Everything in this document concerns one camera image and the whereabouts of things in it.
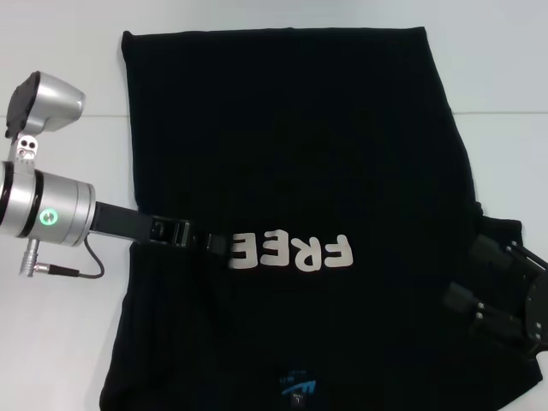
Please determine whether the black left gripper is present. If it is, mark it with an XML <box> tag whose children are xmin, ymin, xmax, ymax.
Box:
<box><xmin>87</xmin><ymin>200</ymin><xmax>235</xmax><ymax>271</ymax></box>

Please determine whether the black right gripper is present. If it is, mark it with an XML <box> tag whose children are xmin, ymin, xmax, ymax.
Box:
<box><xmin>444</xmin><ymin>235</ymin><xmax>548</xmax><ymax>357</ymax></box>

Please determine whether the black shirt with FREE print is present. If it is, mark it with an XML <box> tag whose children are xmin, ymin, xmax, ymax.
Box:
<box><xmin>98</xmin><ymin>26</ymin><xmax>541</xmax><ymax>411</ymax></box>

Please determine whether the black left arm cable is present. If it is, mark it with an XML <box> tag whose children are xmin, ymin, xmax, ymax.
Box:
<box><xmin>16</xmin><ymin>235</ymin><xmax>106</xmax><ymax>280</ymax></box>

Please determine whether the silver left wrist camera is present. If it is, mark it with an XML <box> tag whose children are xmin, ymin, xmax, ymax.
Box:
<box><xmin>3</xmin><ymin>71</ymin><xmax>86</xmax><ymax>167</ymax></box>

